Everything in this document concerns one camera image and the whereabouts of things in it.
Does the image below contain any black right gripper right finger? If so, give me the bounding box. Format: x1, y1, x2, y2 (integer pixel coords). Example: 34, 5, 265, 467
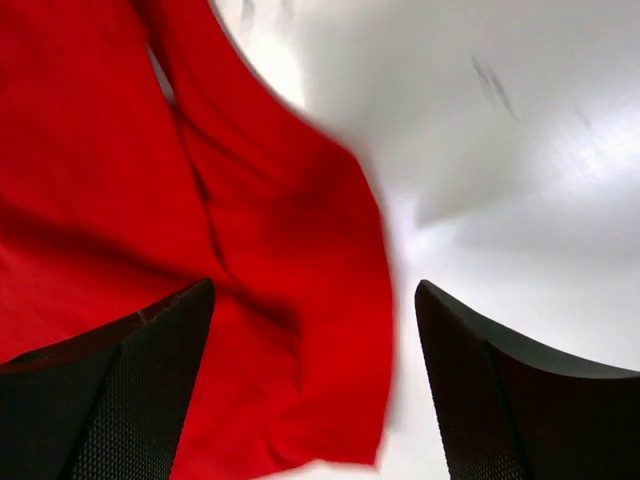
415, 280, 639, 479

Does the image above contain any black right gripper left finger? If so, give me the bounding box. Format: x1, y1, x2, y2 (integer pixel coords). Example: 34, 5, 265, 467
1, 279, 215, 479

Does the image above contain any bright red t shirt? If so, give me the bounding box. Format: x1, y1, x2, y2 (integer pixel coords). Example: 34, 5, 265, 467
1, 1, 394, 479

